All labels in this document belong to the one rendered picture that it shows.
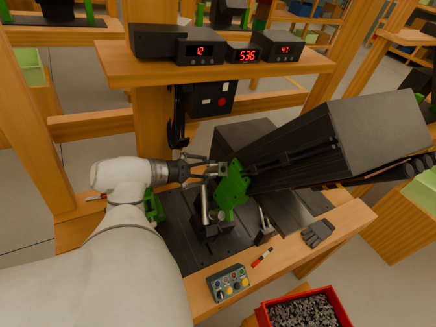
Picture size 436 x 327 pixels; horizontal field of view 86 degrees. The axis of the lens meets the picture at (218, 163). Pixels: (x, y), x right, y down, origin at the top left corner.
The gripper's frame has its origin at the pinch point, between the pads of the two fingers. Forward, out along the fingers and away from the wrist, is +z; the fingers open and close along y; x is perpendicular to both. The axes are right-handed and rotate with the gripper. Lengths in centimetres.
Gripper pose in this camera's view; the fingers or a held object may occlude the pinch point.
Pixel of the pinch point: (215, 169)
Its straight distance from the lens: 87.4
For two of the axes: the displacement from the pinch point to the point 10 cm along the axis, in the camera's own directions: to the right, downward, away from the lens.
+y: -0.4, -10.0, 0.0
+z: 8.0, -0.3, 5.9
